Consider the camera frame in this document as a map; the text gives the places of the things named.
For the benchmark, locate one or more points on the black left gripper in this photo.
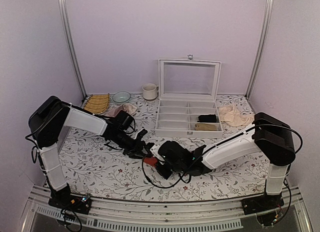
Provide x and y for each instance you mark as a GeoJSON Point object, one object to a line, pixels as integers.
{"type": "Point", "coordinates": [137, 149]}

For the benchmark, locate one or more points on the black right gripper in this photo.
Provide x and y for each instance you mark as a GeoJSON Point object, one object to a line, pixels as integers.
{"type": "Point", "coordinates": [165, 174]}

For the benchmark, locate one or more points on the red and white underwear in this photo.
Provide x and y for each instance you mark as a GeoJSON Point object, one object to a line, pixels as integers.
{"type": "Point", "coordinates": [152, 161]}

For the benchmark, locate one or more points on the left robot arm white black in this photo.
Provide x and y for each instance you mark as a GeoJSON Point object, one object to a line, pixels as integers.
{"type": "Point", "coordinates": [54, 120]}

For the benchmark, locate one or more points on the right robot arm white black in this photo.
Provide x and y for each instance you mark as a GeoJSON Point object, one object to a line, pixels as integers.
{"type": "Point", "coordinates": [266, 134]}

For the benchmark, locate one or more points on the pink crumpled underwear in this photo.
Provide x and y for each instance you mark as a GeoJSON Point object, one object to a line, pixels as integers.
{"type": "Point", "coordinates": [127, 107]}

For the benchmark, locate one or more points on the tan rolled underwear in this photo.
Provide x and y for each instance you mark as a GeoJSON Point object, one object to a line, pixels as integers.
{"type": "Point", "coordinates": [205, 127]}

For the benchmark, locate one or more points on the black rolled underwear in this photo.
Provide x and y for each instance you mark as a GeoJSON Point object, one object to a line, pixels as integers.
{"type": "Point", "coordinates": [208, 118]}

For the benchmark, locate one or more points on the beige crumpled underwear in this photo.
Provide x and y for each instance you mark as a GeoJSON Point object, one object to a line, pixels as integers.
{"type": "Point", "coordinates": [232, 116]}

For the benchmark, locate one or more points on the light green glass bowl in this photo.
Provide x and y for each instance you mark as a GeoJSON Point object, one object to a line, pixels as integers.
{"type": "Point", "coordinates": [121, 97]}

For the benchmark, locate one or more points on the white ceramic mug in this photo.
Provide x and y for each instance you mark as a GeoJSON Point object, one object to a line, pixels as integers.
{"type": "Point", "coordinates": [150, 91]}

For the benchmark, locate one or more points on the woven bamboo tray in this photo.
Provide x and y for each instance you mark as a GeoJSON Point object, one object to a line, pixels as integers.
{"type": "Point", "coordinates": [97, 103]}

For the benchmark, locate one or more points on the floral patterned table mat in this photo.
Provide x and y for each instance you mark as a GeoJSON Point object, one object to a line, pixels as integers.
{"type": "Point", "coordinates": [89, 166]}

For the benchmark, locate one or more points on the white compartment storage box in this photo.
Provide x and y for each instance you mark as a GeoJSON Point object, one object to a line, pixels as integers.
{"type": "Point", "coordinates": [187, 89]}

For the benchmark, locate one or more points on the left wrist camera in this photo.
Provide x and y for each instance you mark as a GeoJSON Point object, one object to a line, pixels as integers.
{"type": "Point", "coordinates": [123, 120]}

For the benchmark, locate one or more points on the aluminium front rail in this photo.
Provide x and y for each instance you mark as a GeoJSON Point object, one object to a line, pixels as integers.
{"type": "Point", "coordinates": [121, 215]}

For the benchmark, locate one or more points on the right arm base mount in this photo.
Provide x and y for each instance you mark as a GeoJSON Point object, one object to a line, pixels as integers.
{"type": "Point", "coordinates": [270, 205]}

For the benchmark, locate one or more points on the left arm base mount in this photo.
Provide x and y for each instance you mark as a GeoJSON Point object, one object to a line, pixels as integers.
{"type": "Point", "coordinates": [76, 203]}

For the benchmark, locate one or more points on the left aluminium frame post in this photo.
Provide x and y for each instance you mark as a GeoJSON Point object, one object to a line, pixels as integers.
{"type": "Point", "coordinates": [70, 44]}

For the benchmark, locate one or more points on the aluminium frame post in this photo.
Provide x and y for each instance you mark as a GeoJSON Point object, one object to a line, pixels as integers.
{"type": "Point", "coordinates": [261, 45]}
{"type": "Point", "coordinates": [70, 44]}

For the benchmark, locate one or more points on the right aluminium frame post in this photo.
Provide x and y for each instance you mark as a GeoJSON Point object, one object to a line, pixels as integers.
{"type": "Point", "coordinates": [261, 45]}

